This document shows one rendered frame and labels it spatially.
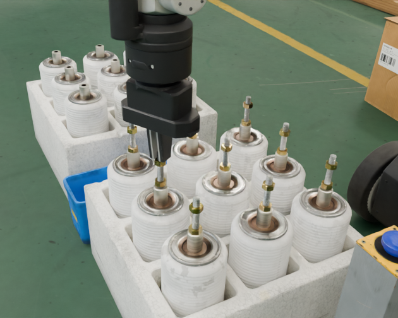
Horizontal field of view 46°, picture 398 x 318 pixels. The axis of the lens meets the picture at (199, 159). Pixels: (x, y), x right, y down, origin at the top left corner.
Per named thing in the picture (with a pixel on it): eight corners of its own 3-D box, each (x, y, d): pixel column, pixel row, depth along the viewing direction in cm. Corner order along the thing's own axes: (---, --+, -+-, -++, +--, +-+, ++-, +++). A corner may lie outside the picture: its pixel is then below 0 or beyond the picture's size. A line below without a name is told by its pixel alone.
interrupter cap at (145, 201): (191, 211, 74) (191, 208, 74) (144, 222, 71) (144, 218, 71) (175, 185, 80) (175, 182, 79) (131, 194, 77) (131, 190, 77)
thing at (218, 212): (182, 257, 90) (184, 180, 81) (218, 235, 96) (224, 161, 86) (216, 286, 84) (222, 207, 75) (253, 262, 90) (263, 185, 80)
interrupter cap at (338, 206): (343, 194, 79) (344, 190, 79) (348, 222, 73) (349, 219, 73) (298, 188, 80) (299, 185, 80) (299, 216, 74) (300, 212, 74)
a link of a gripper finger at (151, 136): (163, 152, 72) (163, 116, 69) (151, 161, 70) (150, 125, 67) (155, 149, 73) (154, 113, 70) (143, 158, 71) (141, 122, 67)
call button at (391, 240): (394, 237, 61) (398, 225, 60) (419, 257, 58) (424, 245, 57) (371, 247, 60) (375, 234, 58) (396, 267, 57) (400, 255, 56)
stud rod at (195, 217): (198, 237, 66) (200, 195, 62) (198, 242, 66) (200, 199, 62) (191, 237, 66) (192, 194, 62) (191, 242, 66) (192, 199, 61)
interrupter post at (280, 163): (270, 167, 85) (271, 152, 84) (279, 163, 87) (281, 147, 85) (279, 173, 84) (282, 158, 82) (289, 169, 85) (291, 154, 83)
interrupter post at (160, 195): (170, 205, 75) (170, 188, 73) (155, 208, 74) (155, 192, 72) (165, 197, 77) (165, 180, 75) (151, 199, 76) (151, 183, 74)
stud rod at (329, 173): (328, 195, 76) (338, 155, 71) (325, 197, 75) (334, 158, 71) (323, 192, 76) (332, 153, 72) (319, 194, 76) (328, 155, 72)
